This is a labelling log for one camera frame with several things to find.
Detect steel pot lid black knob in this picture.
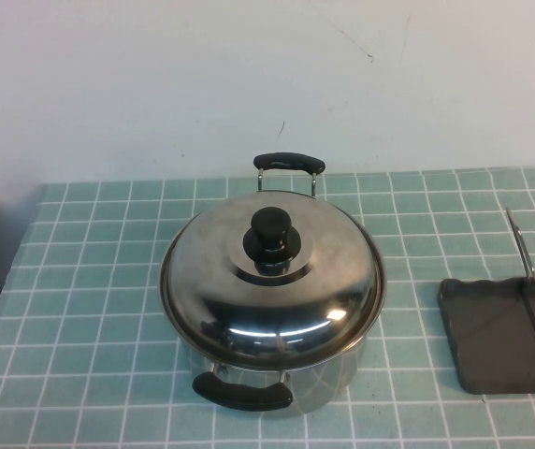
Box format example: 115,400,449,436
162,189,385,367

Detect stainless steel pot black handles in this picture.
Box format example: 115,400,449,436
158,152,387,420

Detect black lid rack metal wire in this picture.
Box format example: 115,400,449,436
437,208,535,396

